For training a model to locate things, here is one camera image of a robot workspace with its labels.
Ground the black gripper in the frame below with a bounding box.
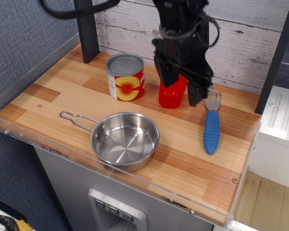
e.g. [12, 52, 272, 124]
[152, 14, 214, 106]

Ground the red yellow tin can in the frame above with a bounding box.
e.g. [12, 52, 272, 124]
[105, 53, 145, 102]

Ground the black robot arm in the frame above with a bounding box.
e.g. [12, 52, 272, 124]
[152, 0, 213, 106]

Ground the red bell pepper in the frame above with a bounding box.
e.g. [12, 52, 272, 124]
[158, 75, 188, 109]

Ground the stainless steel saucepan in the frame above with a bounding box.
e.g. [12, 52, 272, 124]
[59, 111, 159, 172]

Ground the white toy sink unit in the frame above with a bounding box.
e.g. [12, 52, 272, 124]
[248, 86, 289, 187]

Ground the clear acrylic edge guard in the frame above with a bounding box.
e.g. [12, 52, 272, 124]
[0, 37, 260, 226]

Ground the grey toy fridge cabinet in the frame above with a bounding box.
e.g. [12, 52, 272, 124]
[35, 148, 213, 231]

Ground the yellow black object corner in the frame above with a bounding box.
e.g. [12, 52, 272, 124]
[0, 201, 34, 231]

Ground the blue handled fork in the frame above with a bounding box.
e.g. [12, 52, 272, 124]
[203, 91, 221, 154]

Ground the dark right shelf post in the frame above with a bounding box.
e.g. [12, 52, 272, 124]
[255, 11, 289, 115]

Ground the black braided cable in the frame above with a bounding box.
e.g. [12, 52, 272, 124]
[38, 0, 121, 20]

